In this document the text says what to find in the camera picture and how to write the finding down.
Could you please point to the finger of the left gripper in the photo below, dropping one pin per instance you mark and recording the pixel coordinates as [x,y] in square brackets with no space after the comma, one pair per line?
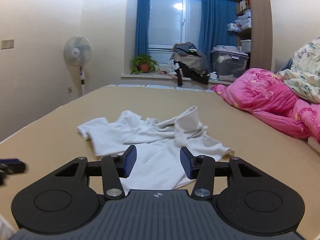
[9,167]

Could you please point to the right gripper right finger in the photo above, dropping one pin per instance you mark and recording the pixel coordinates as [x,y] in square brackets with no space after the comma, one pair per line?
[203,169]

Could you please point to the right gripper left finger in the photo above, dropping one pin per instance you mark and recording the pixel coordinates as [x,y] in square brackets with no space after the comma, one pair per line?
[111,168]

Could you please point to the white t-shirt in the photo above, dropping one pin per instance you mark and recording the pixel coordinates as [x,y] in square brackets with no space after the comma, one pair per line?
[158,145]

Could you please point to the pile of dark clothes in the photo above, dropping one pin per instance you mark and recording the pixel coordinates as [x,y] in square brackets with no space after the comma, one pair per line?
[187,61]

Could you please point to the pink quilt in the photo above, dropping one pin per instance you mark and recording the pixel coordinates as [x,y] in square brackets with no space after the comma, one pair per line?
[266,97]

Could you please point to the clear plastic storage bin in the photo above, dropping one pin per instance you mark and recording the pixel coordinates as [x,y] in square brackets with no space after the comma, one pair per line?
[228,63]

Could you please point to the potted green plant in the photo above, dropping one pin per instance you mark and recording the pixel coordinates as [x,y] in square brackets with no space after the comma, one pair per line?
[144,64]

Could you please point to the white standing fan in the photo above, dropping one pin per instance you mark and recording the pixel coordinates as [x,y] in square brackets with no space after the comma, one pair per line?
[78,53]

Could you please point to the left blue curtain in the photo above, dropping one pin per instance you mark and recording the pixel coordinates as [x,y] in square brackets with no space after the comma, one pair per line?
[142,28]

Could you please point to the blue curtain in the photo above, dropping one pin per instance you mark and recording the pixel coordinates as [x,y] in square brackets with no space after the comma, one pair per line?
[142,28]
[215,15]

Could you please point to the white floral quilt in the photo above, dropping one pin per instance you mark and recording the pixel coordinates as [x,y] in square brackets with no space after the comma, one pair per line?
[303,74]

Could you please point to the window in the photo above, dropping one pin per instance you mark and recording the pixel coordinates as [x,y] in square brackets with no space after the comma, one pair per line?
[172,22]

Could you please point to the right blue curtain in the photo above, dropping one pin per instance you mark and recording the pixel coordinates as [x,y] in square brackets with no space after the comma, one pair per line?
[215,15]

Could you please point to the wooden shelf cabinet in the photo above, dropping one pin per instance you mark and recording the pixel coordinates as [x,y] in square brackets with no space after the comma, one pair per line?
[260,32]

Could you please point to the wall light switch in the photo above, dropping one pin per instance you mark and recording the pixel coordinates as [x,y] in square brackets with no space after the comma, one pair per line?
[7,44]

